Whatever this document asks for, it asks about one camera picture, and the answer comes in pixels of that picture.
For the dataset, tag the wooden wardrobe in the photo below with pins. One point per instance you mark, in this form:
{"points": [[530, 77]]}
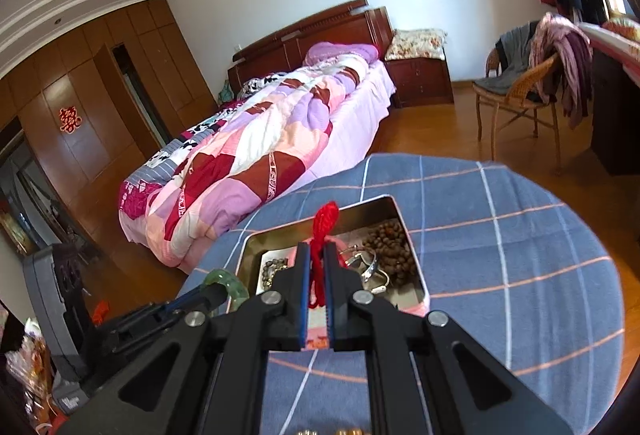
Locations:
{"points": [[80, 69]]}

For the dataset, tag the blue plaid tablecloth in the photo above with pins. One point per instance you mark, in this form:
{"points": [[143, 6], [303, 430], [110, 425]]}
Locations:
{"points": [[507, 259]]}

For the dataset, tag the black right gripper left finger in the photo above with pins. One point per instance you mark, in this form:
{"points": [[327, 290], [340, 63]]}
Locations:
{"points": [[207, 373]]}

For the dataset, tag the green jade bangle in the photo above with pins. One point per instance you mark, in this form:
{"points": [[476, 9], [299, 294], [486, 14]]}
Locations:
{"points": [[226, 287]]}

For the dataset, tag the wooden nightstand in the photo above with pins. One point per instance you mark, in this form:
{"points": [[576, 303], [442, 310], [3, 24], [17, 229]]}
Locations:
{"points": [[420, 82]]}

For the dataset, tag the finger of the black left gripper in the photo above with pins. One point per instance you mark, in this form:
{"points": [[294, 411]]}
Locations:
{"points": [[210, 296]]}

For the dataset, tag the pink patchwork quilt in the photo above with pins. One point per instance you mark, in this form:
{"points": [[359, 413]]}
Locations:
{"points": [[202, 184]]}

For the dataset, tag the silver bangle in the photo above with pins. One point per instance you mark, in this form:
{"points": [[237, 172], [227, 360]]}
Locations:
{"points": [[364, 261]]}

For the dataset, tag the wicker chair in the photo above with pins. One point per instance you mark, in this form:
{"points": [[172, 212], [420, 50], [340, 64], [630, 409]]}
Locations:
{"points": [[510, 107]]}

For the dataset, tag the wooden bed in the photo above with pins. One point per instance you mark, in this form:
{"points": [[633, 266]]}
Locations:
{"points": [[356, 124]]}

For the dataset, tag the clothes on chair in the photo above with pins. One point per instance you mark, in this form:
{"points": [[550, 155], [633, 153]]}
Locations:
{"points": [[539, 64]]}

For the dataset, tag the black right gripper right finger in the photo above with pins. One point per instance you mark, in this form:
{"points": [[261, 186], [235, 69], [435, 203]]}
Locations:
{"points": [[427, 375]]}

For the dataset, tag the pink metal tin box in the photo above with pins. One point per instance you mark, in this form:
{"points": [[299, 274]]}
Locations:
{"points": [[376, 223]]}

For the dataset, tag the purple pillow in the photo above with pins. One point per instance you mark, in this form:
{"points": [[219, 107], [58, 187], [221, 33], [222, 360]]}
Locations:
{"points": [[326, 50]]}

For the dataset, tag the dark wooden desk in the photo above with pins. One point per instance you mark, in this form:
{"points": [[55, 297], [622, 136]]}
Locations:
{"points": [[615, 120]]}

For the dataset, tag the floral cushion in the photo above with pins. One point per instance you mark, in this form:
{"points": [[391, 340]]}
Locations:
{"points": [[426, 43]]}

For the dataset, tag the pink bangle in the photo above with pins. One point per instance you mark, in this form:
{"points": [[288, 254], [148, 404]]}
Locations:
{"points": [[342, 244]]}

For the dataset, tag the red double happiness sticker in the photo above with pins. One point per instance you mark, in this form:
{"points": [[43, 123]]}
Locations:
{"points": [[70, 119]]}

